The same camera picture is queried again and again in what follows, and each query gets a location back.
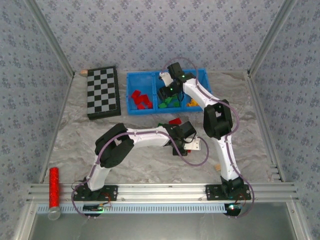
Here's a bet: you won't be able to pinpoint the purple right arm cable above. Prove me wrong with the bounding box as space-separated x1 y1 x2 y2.
161 56 256 219

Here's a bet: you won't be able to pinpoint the blue three-compartment plastic bin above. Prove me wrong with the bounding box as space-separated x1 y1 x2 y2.
126 68 213 116

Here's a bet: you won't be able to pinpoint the aluminium table side rail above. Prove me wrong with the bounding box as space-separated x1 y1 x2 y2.
244 72 287 183
38 73 76 185

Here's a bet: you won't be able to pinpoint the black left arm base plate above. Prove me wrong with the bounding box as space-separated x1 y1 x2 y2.
73 184 118 202

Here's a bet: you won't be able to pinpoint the black grey folded chessboard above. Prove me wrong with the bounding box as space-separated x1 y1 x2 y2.
86 65 122 121

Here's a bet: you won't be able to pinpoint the red glitter tube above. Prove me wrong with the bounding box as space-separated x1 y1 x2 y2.
48 167 62 221

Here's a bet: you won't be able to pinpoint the aluminium frame post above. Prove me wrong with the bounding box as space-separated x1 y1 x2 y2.
247 0 300 76
23 0 76 77

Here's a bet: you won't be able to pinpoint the long aluminium base rail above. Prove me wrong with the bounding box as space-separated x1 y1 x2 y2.
26 182 300 203

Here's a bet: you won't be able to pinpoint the red black right base wires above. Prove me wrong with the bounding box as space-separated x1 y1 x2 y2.
236 192 251 206

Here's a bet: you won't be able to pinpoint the white slotted cable duct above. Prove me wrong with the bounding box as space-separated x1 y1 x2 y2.
36 202 230 214

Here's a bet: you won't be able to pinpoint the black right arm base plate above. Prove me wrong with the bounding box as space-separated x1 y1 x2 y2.
205 184 252 201

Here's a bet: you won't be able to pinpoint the red black base wires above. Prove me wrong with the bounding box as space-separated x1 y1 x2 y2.
101 192 113 208
236 192 251 206

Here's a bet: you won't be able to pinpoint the red black left base wires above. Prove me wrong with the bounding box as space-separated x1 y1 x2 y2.
101 192 113 208

